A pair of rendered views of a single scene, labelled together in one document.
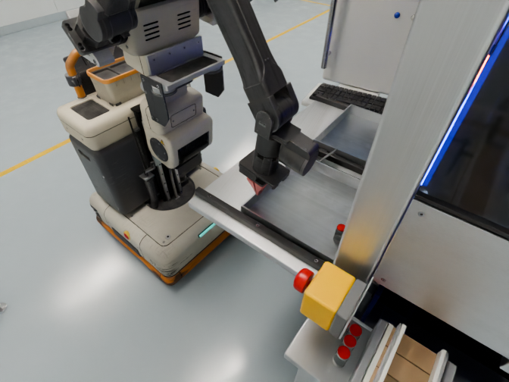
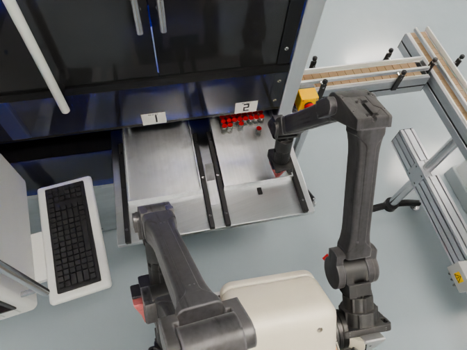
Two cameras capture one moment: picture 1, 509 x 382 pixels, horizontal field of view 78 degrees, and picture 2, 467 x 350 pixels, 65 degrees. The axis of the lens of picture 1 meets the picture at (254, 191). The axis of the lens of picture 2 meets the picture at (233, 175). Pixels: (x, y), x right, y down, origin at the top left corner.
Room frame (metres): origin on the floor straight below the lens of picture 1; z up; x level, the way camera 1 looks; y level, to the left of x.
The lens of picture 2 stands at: (1.21, 0.24, 2.09)
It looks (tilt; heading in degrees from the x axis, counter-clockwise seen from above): 60 degrees down; 214
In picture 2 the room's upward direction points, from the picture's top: 7 degrees clockwise
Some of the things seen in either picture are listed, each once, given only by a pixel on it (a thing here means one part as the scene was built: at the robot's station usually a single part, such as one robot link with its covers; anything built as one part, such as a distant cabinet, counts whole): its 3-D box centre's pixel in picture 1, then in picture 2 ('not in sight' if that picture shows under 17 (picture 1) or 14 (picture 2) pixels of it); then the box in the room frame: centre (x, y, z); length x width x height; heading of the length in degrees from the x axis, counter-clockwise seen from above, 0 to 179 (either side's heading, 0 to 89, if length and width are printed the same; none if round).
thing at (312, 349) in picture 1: (335, 349); not in sight; (0.19, -0.15, 0.87); 0.14 x 0.13 x 0.02; 52
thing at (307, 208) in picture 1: (329, 211); (248, 145); (0.50, -0.18, 0.90); 0.34 x 0.26 x 0.04; 52
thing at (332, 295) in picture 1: (331, 298); (305, 98); (0.23, -0.12, 1.00); 0.08 x 0.07 x 0.07; 52
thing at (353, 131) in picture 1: (382, 144); (160, 157); (0.77, -0.39, 0.90); 0.34 x 0.26 x 0.04; 52
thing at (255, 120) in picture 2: not in sight; (242, 121); (0.43, -0.27, 0.91); 0.18 x 0.02 x 0.05; 142
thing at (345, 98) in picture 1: (360, 101); (71, 232); (1.17, -0.44, 0.82); 0.40 x 0.14 x 0.02; 60
